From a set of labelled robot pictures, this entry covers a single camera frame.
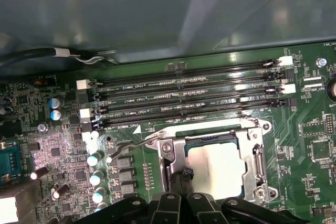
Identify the black cable with white tag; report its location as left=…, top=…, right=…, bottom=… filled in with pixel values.
left=0, top=47, right=119, bottom=69

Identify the green motherboard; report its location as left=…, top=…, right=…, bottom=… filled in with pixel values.
left=0, top=42, right=336, bottom=224

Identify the RAM slot with black latches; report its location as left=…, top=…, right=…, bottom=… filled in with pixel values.
left=81, top=97, right=298, bottom=132
left=78, top=69, right=296, bottom=104

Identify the CPU socket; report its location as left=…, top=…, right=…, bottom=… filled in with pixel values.
left=145, top=118, right=278, bottom=205

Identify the silver-topped CPU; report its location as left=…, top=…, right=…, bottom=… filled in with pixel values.
left=186, top=142, right=248, bottom=200

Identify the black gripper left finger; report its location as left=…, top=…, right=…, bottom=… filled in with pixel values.
left=101, top=173, right=184, bottom=224

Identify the RAM slot with white latches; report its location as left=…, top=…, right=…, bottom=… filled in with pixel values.
left=79, top=83, right=297, bottom=119
left=76, top=56, right=294, bottom=91

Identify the round coin cell battery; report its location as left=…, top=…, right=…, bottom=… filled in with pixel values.
left=326, top=77, right=336, bottom=103

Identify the black open PC case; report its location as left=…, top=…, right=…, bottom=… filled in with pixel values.
left=0, top=0, right=336, bottom=78

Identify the silver rear port housing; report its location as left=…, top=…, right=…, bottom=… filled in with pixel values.
left=0, top=180, right=44, bottom=224

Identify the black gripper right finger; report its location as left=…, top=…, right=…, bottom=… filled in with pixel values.
left=181, top=168, right=310, bottom=224

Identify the wire locking lever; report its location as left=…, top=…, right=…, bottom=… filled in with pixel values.
left=110, top=133, right=165, bottom=162

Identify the metal socket cover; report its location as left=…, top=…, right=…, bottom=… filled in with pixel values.
left=156, top=128, right=269, bottom=201

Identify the silver electrolytic capacitor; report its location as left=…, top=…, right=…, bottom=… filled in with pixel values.
left=92, top=187, right=108, bottom=204
left=49, top=97, right=66, bottom=109
left=89, top=170, right=106, bottom=187
left=49, top=110, right=67, bottom=121
left=86, top=150, right=104, bottom=167

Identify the blue rear port connector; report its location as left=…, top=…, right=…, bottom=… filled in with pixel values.
left=0, top=142, right=20, bottom=187

